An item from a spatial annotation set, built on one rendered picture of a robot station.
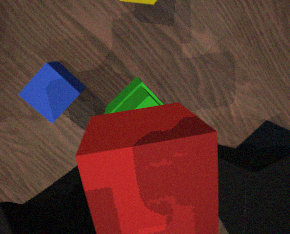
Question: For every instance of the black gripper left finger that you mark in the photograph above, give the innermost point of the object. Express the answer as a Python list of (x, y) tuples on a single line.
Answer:
[(59, 209)]

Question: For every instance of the red block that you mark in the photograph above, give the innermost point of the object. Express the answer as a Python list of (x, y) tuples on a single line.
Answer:
[(151, 170)]

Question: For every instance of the blue block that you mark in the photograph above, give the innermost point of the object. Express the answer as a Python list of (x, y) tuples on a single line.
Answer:
[(52, 90)]

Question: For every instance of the green block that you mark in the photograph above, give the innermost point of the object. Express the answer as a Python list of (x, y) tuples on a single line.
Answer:
[(139, 99), (126, 93)]

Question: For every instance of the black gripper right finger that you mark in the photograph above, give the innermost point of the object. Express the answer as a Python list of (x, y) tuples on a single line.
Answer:
[(253, 192)]

